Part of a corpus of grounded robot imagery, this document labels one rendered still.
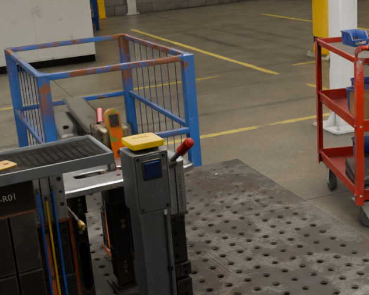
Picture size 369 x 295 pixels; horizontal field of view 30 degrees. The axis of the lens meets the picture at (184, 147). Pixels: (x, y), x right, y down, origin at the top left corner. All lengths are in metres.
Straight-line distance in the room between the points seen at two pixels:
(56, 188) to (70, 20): 8.22
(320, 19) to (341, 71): 3.24
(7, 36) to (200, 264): 7.81
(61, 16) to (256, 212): 7.62
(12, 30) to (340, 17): 5.25
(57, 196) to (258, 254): 0.66
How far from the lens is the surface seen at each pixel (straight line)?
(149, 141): 1.19
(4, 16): 9.35
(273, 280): 1.67
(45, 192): 1.32
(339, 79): 5.32
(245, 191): 2.23
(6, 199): 1.13
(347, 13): 5.27
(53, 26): 9.45
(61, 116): 4.12
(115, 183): 1.49
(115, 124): 1.69
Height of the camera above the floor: 1.49
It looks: 17 degrees down
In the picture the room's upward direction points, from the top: 5 degrees counter-clockwise
